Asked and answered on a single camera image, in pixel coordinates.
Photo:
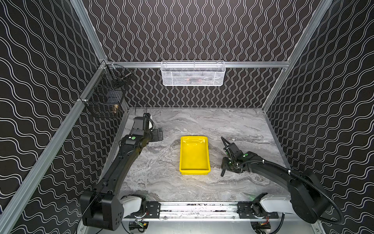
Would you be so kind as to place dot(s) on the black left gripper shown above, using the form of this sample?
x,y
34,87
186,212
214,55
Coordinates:
x,y
156,135

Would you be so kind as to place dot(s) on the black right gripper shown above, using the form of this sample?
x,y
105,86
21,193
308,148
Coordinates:
x,y
223,164

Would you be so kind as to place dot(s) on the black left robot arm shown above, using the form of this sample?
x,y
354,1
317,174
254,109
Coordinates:
x,y
119,169

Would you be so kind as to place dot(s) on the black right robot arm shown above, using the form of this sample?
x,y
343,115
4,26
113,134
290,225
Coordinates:
x,y
308,199

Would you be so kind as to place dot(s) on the yellow plastic bin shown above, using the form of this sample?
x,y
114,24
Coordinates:
x,y
194,155

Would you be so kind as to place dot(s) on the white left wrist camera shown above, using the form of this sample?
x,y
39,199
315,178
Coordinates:
x,y
147,122

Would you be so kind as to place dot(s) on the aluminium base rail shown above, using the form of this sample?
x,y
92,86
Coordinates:
x,y
198,209

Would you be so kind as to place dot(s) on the black wire wall basket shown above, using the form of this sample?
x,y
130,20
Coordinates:
x,y
105,100

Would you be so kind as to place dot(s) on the white mesh wall basket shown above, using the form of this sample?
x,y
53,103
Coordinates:
x,y
193,73

